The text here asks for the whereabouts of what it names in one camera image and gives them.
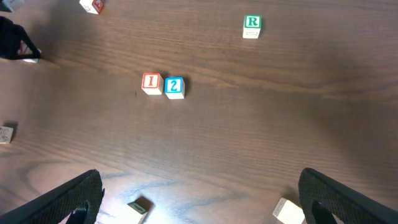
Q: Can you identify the beige block with pattern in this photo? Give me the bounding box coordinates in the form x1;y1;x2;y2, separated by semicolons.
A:
0;126;13;144

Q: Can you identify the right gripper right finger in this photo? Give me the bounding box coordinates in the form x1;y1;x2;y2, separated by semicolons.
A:
298;167;397;224

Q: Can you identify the blue number 2 block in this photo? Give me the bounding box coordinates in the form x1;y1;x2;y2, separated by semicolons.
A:
164;77;185;100

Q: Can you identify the yellow wooden block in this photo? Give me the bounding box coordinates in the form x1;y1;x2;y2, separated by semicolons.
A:
272;197;305;224

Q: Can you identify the black mounting rail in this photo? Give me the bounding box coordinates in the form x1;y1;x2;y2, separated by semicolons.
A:
102;200;149;224

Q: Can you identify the red letter I block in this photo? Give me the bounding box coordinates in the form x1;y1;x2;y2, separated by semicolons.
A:
141;73;164;95

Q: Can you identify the red letter A block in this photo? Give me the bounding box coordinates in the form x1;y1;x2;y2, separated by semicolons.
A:
79;0;104;14

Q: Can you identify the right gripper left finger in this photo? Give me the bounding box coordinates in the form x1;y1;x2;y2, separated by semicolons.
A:
1;169;104;224

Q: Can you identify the plain white wooden block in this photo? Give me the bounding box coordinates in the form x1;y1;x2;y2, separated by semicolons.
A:
0;0;25;12

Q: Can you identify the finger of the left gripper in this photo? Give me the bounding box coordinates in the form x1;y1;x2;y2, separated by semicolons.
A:
1;16;40;60

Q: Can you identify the green letter R block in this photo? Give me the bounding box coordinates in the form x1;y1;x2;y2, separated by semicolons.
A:
243;15;262;39

